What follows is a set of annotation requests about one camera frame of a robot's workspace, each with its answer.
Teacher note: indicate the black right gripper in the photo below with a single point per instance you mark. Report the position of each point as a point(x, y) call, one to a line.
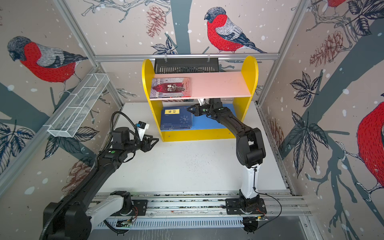
point(199, 111)

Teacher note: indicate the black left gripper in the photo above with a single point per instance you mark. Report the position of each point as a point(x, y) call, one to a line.
point(146, 143)

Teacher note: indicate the red illustrated book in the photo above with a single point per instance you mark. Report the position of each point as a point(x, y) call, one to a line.
point(170, 88)

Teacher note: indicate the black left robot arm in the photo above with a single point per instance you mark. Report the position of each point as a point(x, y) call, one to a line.
point(72, 218)

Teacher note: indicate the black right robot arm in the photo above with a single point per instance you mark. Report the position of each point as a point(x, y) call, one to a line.
point(250, 150)

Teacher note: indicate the yellow shelf with coloured boards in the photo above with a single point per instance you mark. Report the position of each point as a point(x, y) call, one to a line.
point(239, 86)

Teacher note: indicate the black perforated tray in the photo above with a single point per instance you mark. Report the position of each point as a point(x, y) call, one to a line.
point(186, 65)

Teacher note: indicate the aluminium top crossbar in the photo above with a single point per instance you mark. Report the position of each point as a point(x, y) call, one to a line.
point(221, 57)

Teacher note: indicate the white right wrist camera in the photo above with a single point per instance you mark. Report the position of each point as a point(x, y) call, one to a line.
point(205, 101)

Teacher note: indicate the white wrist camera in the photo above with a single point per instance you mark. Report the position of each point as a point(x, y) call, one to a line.
point(205, 101)
point(142, 127)

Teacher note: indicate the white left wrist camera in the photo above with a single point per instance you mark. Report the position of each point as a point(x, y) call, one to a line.
point(142, 127)

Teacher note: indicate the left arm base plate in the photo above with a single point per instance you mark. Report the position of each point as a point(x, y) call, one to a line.
point(134, 208)

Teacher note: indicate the white wire mesh basket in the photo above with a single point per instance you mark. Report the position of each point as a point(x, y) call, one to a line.
point(68, 117)

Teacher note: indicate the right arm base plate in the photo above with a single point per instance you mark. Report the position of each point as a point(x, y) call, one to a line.
point(255, 206)

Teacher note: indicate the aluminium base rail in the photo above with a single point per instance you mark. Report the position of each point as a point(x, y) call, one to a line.
point(202, 210)

